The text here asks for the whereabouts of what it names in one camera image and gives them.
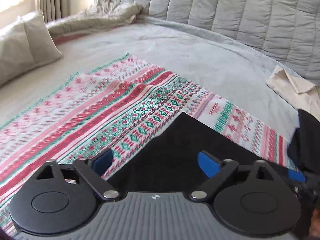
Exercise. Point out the grey pillow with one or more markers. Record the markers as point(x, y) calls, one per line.
point(25, 45)

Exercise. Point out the grey bed sheet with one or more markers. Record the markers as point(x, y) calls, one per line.
point(222, 65)

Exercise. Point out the grey quilted headboard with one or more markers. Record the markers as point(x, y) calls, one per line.
point(285, 30)

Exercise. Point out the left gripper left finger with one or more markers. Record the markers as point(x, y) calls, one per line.
point(59, 198)

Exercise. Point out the black pants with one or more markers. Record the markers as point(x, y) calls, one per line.
point(168, 163)

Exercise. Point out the red green patterned blanket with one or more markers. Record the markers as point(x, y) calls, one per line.
point(122, 105)

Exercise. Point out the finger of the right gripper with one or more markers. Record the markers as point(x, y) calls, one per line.
point(288, 175)

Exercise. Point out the cream cloth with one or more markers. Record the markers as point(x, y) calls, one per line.
point(297, 91)

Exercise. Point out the crumpled grey quilt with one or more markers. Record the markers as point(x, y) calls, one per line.
point(102, 14)

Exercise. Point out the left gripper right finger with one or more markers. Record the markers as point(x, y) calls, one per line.
point(251, 200)

